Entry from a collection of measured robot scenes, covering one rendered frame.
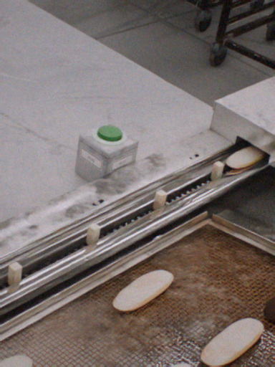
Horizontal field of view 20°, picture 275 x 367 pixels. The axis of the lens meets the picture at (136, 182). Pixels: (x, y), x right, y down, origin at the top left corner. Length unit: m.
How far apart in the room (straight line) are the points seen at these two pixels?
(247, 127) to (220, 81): 2.18
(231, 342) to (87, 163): 0.48
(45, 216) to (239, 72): 2.59
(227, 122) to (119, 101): 0.25
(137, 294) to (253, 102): 0.55
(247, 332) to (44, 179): 0.49
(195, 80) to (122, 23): 0.60
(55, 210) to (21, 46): 0.61
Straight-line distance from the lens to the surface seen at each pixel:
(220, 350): 0.88
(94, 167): 1.24
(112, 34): 3.77
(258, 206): 1.30
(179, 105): 1.53
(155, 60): 3.58
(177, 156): 1.30
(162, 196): 1.18
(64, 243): 1.10
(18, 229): 1.09
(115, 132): 1.25
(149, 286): 0.96
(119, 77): 1.60
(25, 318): 0.93
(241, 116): 1.34
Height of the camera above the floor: 1.55
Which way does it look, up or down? 35 degrees down
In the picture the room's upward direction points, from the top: 10 degrees clockwise
